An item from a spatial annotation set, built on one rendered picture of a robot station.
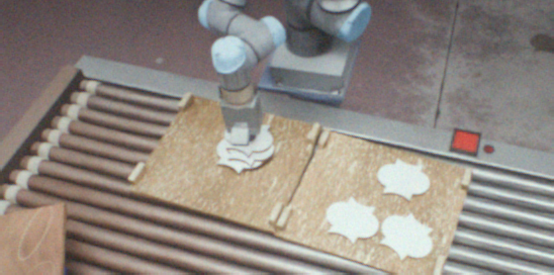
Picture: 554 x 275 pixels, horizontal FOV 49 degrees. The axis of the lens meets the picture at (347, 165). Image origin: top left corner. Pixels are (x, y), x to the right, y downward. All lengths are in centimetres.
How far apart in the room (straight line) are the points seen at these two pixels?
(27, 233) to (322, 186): 69
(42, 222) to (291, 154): 62
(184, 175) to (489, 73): 196
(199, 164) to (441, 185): 64
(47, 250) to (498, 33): 260
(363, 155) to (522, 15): 214
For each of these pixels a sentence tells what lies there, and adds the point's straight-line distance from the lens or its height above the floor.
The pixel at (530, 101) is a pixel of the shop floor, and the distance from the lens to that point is 312.
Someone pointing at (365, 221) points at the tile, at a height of 95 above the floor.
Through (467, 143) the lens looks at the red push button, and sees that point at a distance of 166.
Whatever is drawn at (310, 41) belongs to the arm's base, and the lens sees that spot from 180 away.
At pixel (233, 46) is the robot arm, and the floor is 130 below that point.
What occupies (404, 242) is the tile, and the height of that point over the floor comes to 95.
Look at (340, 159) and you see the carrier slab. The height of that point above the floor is 94.
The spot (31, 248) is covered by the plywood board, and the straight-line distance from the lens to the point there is 152.
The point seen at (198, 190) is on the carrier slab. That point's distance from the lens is 160.
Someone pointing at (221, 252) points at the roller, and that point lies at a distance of 151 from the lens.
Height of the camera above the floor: 221
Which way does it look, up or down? 53 degrees down
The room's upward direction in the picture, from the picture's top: 2 degrees counter-clockwise
